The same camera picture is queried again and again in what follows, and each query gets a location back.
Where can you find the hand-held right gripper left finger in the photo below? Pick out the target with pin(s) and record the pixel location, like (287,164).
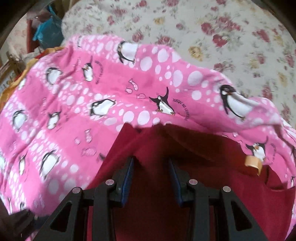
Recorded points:
(128,180)

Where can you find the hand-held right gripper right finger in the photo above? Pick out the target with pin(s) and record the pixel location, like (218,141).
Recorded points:
(176,183)

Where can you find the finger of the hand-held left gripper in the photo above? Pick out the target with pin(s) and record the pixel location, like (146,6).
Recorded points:
(23,223)

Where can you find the dark red long-sleeved shirt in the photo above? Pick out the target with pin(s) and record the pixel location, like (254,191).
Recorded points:
(152,220)

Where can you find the pink penguin print blanket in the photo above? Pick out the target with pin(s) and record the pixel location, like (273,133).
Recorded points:
(81,115)

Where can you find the yellow orange cloth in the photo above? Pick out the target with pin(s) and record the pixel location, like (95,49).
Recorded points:
(11,90)

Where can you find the blue plastic bag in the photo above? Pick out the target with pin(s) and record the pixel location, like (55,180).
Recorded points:
(49,31)

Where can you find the red cloth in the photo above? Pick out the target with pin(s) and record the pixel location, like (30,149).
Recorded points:
(30,34)

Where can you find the floral pillow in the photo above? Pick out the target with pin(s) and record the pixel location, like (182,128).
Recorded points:
(16,39)

